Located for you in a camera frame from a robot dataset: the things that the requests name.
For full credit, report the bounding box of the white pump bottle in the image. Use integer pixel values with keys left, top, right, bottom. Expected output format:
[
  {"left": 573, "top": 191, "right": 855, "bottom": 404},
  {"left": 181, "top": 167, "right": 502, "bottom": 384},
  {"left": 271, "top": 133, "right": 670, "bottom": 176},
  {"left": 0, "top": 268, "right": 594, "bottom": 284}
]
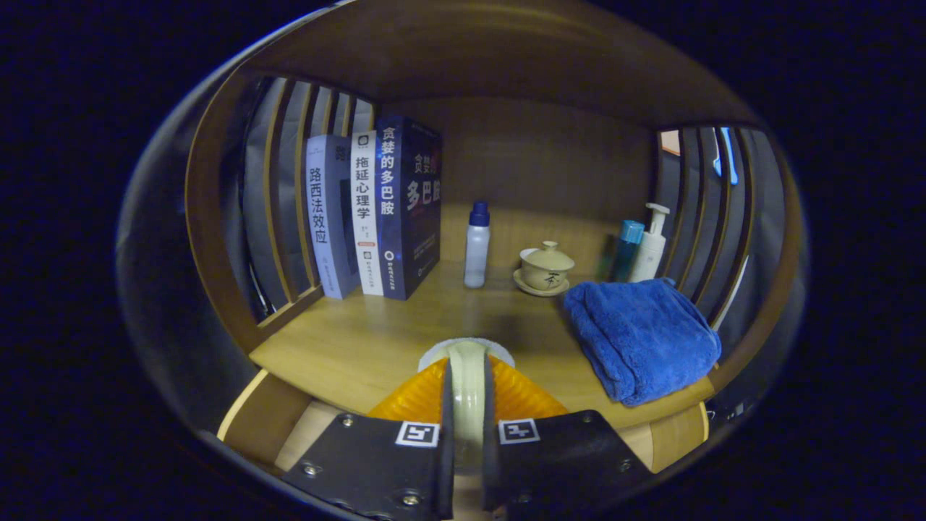
[{"left": 628, "top": 203, "right": 671, "bottom": 284}]

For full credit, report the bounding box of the wooden countertop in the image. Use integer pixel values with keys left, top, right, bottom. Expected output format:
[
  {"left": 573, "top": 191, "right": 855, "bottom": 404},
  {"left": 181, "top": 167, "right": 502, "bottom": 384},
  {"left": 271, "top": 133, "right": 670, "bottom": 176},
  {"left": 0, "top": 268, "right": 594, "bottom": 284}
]
[{"left": 250, "top": 257, "right": 717, "bottom": 431}]

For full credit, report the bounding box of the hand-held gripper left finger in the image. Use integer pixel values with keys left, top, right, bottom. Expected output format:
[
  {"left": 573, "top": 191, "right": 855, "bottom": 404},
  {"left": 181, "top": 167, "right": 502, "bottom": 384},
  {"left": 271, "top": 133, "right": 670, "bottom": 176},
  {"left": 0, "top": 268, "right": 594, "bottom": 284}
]
[{"left": 279, "top": 355, "right": 456, "bottom": 521}]

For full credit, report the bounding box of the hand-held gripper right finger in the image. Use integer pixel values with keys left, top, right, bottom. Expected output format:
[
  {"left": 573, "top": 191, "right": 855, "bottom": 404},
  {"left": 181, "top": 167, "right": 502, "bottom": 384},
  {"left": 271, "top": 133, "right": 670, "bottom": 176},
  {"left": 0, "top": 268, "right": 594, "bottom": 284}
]
[{"left": 481, "top": 355, "right": 655, "bottom": 518}]

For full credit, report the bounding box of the teal bottle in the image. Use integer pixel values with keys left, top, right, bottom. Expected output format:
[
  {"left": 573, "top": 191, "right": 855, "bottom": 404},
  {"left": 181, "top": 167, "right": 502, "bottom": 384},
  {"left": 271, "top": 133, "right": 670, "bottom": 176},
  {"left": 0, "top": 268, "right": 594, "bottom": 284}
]
[{"left": 611, "top": 220, "right": 645, "bottom": 283}]

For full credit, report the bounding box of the dark navy book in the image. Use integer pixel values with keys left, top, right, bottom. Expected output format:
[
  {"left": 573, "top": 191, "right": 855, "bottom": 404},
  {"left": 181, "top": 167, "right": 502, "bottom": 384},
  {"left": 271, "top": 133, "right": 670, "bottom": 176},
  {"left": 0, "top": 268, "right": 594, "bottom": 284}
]
[{"left": 375, "top": 116, "right": 443, "bottom": 301}]

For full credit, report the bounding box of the small white blue-capped bottle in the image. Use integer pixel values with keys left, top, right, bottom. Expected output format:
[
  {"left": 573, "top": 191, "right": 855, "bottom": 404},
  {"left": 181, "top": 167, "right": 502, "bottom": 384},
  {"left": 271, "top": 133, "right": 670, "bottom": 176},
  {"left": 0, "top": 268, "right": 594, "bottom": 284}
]
[{"left": 464, "top": 201, "right": 491, "bottom": 289}]

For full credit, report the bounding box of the folded blue towel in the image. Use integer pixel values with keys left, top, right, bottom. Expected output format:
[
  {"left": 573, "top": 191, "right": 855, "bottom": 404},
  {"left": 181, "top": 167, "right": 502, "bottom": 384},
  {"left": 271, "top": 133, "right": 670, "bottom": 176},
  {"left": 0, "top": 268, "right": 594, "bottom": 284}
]
[{"left": 563, "top": 278, "right": 723, "bottom": 407}]

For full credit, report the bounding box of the wooden drawer with black knob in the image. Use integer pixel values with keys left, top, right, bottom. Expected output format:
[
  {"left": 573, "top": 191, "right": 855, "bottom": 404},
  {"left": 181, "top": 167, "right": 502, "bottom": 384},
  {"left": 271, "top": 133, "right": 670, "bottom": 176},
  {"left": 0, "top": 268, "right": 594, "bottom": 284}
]
[{"left": 217, "top": 369, "right": 711, "bottom": 518}]

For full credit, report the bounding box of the wooden cabinet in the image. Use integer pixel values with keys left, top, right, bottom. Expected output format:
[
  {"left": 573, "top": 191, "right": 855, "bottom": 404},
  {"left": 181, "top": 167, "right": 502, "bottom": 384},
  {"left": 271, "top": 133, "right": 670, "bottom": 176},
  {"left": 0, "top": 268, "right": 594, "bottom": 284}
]
[{"left": 184, "top": 0, "right": 804, "bottom": 478}]

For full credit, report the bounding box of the white book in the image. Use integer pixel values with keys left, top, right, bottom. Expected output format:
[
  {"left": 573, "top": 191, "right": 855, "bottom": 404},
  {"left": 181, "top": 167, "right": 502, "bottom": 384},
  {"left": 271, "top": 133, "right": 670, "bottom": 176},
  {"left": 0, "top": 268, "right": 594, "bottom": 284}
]
[{"left": 351, "top": 130, "right": 384, "bottom": 296}]

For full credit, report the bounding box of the beige lidded teacup with saucer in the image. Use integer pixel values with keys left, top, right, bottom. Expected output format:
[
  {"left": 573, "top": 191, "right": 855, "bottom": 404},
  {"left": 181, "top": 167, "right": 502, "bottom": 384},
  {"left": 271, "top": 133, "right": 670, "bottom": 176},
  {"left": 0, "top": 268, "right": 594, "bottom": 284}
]
[{"left": 514, "top": 240, "right": 576, "bottom": 297}]

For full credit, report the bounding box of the light blue book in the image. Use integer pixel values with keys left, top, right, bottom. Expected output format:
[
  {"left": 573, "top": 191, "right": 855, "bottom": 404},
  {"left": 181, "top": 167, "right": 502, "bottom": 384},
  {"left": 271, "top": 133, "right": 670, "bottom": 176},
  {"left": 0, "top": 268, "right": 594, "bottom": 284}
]
[{"left": 305, "top": 134, "right": 361, "bottom": 300}]

